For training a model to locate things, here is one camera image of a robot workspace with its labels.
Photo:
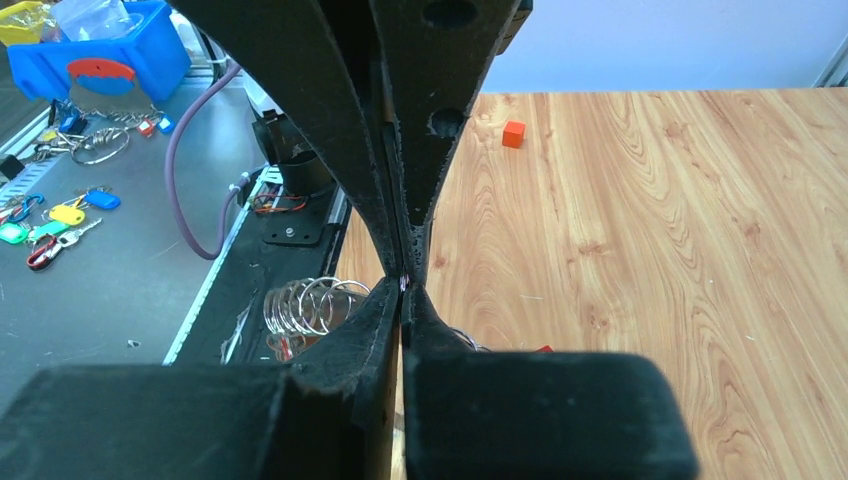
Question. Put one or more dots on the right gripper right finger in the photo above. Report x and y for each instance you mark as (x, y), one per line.
(525, 415)

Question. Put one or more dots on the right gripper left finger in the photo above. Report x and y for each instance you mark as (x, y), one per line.
(326, 414)

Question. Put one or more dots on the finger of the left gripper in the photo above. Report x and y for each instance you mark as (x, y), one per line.
(317, 59)
(435, 56)

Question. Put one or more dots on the large metal keyring with rings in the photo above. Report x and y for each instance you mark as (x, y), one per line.
(310, 319)

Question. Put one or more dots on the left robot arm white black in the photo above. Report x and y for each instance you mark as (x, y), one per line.
(379, 91)

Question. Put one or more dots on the spare round metal keyring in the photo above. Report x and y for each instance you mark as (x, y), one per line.
(85, 150)

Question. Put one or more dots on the small orange brick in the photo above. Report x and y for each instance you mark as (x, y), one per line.
(513, 134)

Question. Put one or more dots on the clear plastic bag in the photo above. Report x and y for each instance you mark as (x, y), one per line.
(86, 20)

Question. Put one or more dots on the yellow plastic basket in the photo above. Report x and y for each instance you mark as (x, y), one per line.
(22, 22)

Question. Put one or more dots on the bunch of coloured key tags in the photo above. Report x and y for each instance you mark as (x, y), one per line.
(26, 219)

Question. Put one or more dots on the white slotted cable duct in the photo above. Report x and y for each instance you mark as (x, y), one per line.
(229, 345)

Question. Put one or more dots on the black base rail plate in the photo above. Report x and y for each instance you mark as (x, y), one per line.
(281, 240)

